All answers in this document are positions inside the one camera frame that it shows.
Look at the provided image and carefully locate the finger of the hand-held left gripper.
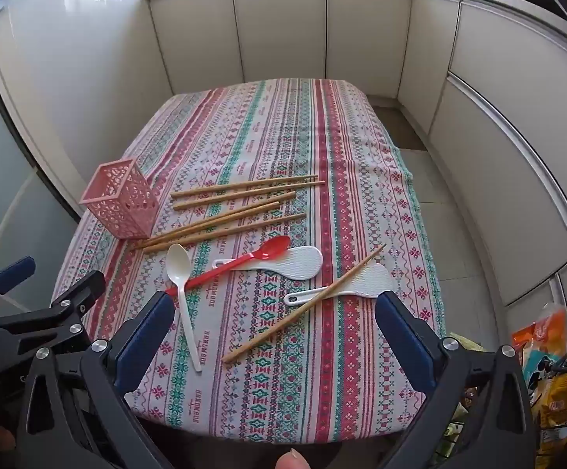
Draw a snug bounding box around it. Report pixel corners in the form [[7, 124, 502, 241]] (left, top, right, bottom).
[[0, 255, 37, 311], [0, 270, 107, 355]]

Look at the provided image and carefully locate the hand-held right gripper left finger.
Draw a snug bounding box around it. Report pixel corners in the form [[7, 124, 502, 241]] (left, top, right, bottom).
[[15, 290, 177, 469]]

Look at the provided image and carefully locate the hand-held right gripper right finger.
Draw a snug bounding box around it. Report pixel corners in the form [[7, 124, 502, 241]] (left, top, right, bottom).
[[374, 290, 543, 469]]

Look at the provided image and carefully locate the wooden chopstick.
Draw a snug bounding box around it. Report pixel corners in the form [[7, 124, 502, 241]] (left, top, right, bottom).
[[137, 205, 285, 251], [221, 244, 387, 364], [173, 192, 297, 211], [131, 200, 281, 252], [181, 181, 326, 202], [143, 212, 308, 255], [170, 175, 318, 199]]

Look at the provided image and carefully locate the person's right hand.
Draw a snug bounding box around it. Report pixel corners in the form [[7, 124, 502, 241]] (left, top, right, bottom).
[[276, 448, 311, 469]]

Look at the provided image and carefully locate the white rice paddle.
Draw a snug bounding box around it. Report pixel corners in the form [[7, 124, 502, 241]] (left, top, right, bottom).
[[212, 245, 324, 280], [283, 262, 392, 306]]

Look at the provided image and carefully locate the white plastic spoon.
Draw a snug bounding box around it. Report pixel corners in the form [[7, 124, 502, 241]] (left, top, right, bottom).
[[166, 243, 203, 372]]

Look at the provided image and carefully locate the orange snack packet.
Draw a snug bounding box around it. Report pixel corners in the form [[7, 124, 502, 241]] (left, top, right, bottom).
[[510, 303, 567, 353]]

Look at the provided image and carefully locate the yellow snack packet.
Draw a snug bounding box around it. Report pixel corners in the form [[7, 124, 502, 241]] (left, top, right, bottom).
[[535, 374, 567, 469]]

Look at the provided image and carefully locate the red plastic spoon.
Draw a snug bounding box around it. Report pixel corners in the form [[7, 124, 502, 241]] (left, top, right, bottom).
[[165, 235, 291, 297]]

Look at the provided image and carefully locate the white kitchen base cabinet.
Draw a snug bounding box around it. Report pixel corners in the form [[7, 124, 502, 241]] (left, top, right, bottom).
[[398, 0, 567, 308], [143, 0, 414, 103]]

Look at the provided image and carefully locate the striped patterned tablecloth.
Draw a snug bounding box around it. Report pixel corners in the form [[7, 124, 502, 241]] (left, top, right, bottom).
[[52, 77, 448, 445]]

